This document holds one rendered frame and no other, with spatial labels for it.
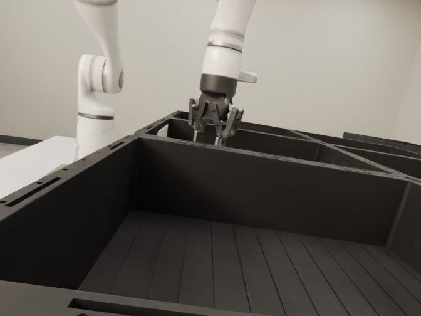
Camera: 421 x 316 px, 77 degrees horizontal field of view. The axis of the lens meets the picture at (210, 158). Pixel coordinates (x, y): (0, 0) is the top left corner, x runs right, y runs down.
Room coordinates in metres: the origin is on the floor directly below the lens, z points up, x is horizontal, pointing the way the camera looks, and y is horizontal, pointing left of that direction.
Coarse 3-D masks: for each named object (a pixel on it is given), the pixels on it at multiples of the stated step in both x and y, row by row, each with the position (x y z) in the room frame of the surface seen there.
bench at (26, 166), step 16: (48, 144) 1.04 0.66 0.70; (64, 144) 1.08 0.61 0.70; (0, 160) 0.77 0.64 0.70; (16, 160) 0.80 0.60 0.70; (32, 160) 0.82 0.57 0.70; (48, 160) 0.85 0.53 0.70; (64, 160) 0.88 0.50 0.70; (0, 176) 0.66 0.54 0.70; (16, 176) 0.67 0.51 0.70; (32, 176) 0.69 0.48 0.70; (0, 192) 0.57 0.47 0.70
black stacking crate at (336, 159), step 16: (160, 128) 0.51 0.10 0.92; (176, 128) 0.64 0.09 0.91; (192, 128) 0.64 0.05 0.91; (208, 128) 0.64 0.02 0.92; (240, 144) 0.65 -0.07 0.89; (256, 144) 0.65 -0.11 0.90; (272, 144) 0.65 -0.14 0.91; (288, 144) 0.65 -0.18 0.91; (304, 144) 0.66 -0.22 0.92; (320, 160) 0.63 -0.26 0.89; (336, 160) 0.56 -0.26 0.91; (352, 160) 0.50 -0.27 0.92
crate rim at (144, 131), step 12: (168, 120) 0.61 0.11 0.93; (180, 120) 0.64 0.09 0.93; (144, 132) 0.38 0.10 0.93; (252, 132) 0.65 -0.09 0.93; (204, 144) 0.36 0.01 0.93; (324, 144) 0.64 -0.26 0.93; (276, 156) 0.37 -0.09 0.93; (348, 156) 0.52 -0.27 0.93; (348, 168) 0.37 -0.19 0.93; (372, 168) 0.44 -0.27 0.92; (384, 168) 0.43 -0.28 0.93
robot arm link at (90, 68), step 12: (84, 60) 0.69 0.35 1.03; (96, 60) 0.70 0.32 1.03; (84, 72) 0.68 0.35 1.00; (96, 72) 0.69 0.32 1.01; (84, 84) 0.69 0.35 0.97; (96, 84) 0.70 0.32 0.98; (84, 96) 0.69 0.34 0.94; (84, 108) 0.69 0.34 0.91; (96, 108) 0.69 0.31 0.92; (108, 108) 0.72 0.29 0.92
